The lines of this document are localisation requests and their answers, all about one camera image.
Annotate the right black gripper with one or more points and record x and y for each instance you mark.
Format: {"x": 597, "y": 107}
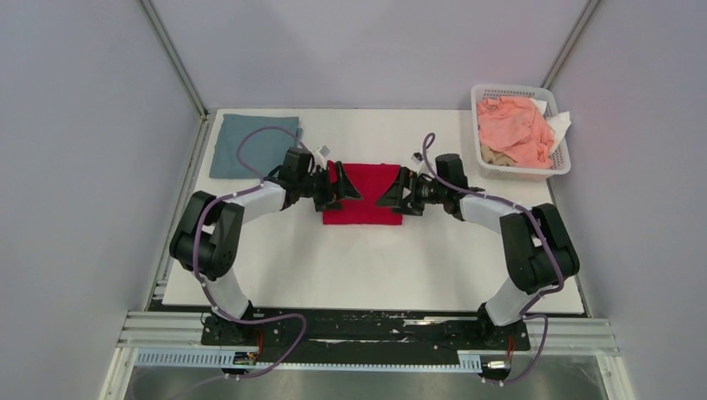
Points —
{"x": 394, "y": 196}

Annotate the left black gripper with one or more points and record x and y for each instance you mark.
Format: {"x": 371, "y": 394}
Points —
{"x": 344, "y": 189}

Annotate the red t shirt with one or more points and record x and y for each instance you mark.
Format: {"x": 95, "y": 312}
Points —
{"x": 372, "y": 181}

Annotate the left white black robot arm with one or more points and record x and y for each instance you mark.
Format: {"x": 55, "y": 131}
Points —
{"x": 207, "y": 236}

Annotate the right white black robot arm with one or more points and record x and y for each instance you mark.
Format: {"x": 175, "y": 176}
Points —
{"x": 538, "y": 251}

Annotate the folded blue grey t shirt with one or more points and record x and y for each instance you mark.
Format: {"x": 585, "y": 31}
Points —
{"x": 247, "y": 146}

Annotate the beige t shirt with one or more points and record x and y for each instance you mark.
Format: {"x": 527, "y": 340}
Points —
{"x": 492, "y": 157}

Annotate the peach pink t shirt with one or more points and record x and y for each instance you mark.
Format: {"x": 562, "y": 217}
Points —
{"x": 515, "y": 126}

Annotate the white plastic laundry basket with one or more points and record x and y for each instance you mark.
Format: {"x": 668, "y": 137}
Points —
{"x": 559, "y": 157}

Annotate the white t shirt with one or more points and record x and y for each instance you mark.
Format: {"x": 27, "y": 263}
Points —
{"x": 559, "y": 123}

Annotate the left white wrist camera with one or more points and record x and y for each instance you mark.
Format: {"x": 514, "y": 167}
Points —
{"x": 320, "y": 156}

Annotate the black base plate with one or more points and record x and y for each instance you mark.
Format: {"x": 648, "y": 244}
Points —
{"x": 377, "y": 337}

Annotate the white slotted cable duct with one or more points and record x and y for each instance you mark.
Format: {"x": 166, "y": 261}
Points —
{"x": 162, "y": 357}

